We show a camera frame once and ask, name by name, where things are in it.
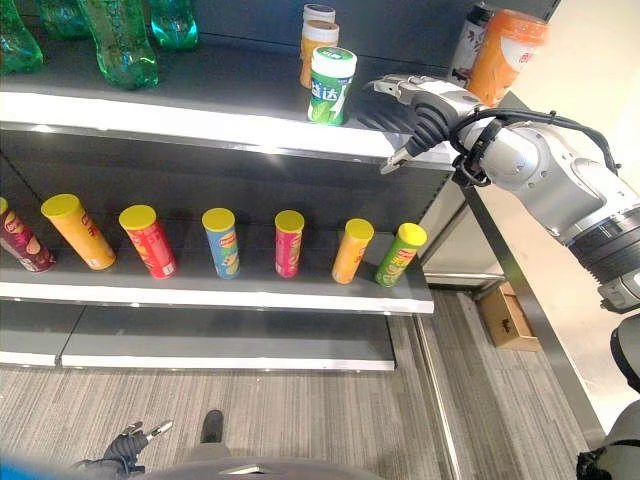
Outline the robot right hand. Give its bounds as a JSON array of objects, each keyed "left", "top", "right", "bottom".
[{"left": 352, "top": 73, "right": 489, "bottom": 175}]

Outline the red chips can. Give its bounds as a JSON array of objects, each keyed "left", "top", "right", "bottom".
[{"left": 118, "top": 204, "right": 178, "bottom": 280}]

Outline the robot dark foot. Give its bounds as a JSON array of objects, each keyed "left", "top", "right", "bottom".
[{"left": 200, "top": 409, "right": 225, "bottom": 445}]

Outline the green chips can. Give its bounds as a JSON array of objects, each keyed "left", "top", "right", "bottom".
[{"left": 374, "top": 222, "right": 428, "bottom": 289}]

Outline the brown cardboard box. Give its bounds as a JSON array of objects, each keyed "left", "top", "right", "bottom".
[{"left": 477, "top": 281, "right": 542, "bottom": 353}]

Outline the grey metal shelf unit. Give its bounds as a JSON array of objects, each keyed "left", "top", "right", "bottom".
[{"left": 0, "top": 0, "right": 609, "bottom": 449}]

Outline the maroon chips can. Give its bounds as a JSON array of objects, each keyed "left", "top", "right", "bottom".
[{"left": 0, "top": 196, "right": 56, "bottom": 273}]

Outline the green white gum canister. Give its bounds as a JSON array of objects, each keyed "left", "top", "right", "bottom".
[{"left": 307, "top": 46, "right": 359, "bottom": 127}]

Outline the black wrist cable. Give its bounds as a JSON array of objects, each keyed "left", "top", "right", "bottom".
[{"left": 448, "top": 110, "right": 622, "bottom": 187}]

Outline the orange canister white lid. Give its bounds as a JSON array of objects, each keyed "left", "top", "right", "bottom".
[{"left": 299, "top": 20, "right": 341, "bottom": 89}]

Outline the tall orange chips can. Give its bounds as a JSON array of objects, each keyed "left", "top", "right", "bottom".
[{"left": 40, "top": 193, "right": 118, "bottom": 272}]

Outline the pink chips can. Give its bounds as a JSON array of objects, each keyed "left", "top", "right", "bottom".
[{"left": 274, "top": 209, "right": 306, "bottom": 279}]

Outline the blue chips can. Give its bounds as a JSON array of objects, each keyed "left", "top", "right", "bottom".
[{"left": 201, "top": 207, "right": 242, "bottom": 280}]

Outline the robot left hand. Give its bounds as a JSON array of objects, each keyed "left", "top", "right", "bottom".
[{"left": 102, "top": 420, "right": 175, "bottom": 476}]

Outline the white maroon patterned bottle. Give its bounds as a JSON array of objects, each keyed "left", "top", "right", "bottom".
[{"left": 448, "top": 2, "right": 495, "bottom": 89}]

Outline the short orange chips can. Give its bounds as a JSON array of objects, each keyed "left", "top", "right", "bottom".
[{"left": 330, "top": 217, "right": 375, "bottom": 285}]

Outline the green plastic soda bottle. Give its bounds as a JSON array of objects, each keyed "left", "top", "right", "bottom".
[
  {"left": 37, "top": 0, "right": 92, "bottom": 42},
  {"left": 148, "top": 0, "right": 199, "bottom": 53},
  {"left": 74, "top": 0, "right": 161, "bottom": 91},
  {"left": 0, "top": 0, "right": 45, "bottom": 77}
]

